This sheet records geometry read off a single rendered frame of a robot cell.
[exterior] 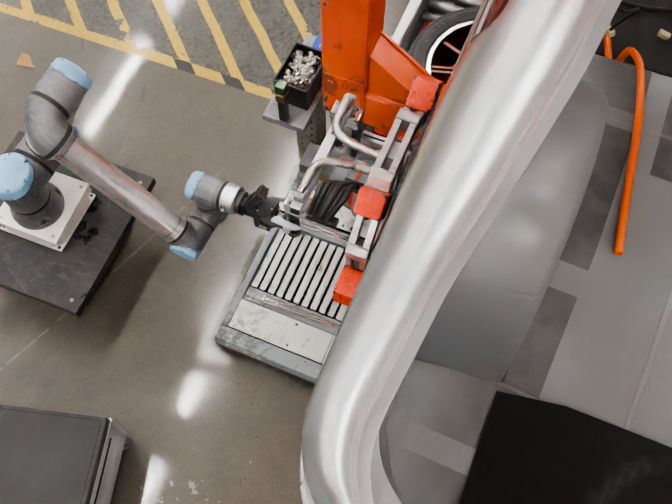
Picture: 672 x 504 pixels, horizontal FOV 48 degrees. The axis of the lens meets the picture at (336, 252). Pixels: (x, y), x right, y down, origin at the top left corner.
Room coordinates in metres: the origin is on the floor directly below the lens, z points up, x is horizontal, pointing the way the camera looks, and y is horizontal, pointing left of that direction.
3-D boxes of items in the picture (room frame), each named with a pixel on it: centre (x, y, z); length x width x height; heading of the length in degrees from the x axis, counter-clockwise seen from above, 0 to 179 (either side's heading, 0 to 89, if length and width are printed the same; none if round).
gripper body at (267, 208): (1.10, 0.24, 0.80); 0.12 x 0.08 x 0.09; 68
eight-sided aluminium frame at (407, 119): (1.12, -0.16, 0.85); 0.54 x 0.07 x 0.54; 158
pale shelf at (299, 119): (1.87, 0.12, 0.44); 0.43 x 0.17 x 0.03; 158
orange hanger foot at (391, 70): (1.59, -0.36, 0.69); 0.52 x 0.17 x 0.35; 68
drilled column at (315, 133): (1.89, 0.11, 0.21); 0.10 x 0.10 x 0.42; 68
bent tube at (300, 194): (1.08, 0.00, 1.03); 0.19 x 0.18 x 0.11; 68
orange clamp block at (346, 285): (0.83, -0.04, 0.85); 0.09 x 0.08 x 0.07; 158
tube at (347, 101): (1.26, -0.08, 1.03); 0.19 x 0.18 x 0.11; 68
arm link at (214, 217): (1.17, 0.40, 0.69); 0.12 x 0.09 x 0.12; 154
